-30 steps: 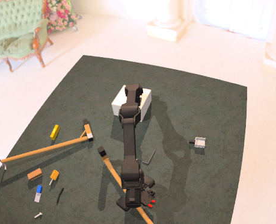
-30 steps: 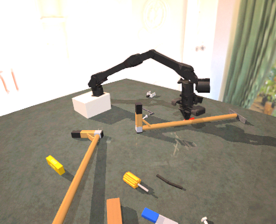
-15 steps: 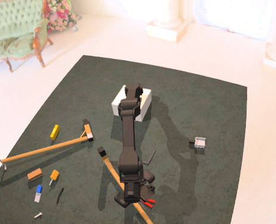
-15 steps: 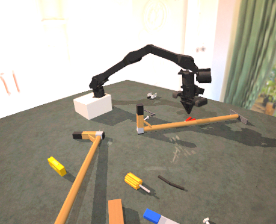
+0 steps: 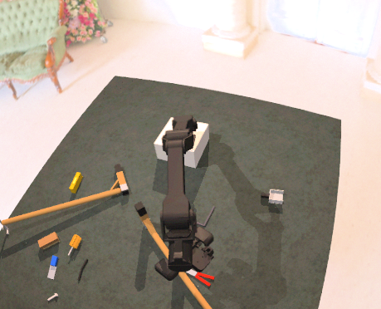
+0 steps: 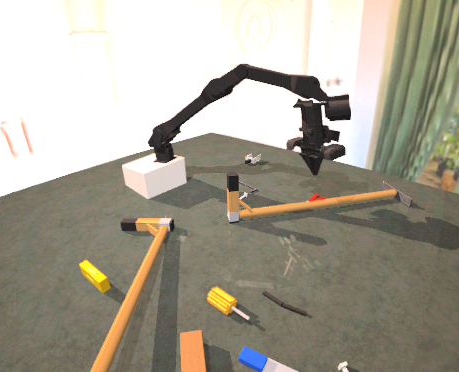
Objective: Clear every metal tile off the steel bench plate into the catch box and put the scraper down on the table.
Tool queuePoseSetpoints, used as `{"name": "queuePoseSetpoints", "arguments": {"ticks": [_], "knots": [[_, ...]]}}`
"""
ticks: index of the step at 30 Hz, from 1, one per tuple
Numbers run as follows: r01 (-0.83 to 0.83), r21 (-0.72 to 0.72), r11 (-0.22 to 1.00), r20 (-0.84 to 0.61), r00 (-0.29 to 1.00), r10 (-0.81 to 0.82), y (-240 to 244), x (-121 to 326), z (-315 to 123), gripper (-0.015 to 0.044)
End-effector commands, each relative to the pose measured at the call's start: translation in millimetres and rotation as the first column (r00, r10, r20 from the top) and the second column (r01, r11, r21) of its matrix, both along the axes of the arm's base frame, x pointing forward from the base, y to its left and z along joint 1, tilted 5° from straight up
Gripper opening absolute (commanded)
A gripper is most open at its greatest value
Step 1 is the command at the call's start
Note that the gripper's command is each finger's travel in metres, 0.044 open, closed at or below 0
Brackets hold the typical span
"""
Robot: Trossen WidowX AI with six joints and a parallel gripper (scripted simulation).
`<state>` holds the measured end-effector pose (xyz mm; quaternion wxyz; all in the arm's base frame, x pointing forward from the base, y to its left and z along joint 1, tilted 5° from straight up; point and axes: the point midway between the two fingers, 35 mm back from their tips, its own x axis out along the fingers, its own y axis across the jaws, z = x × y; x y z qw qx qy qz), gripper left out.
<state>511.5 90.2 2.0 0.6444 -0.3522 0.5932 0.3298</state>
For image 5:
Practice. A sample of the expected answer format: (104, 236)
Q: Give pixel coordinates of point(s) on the yellow rectangular block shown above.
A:
(75, 183)

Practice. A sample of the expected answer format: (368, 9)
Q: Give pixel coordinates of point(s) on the yellow-handled screwdriver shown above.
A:
(74, 242)

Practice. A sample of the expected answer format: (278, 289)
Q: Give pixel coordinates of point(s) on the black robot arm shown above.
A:
(177, 215)

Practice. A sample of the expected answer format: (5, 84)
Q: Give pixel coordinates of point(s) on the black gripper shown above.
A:
(203, 236)

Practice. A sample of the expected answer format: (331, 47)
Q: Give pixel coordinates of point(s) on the orange flat bar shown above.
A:
(48, 241)

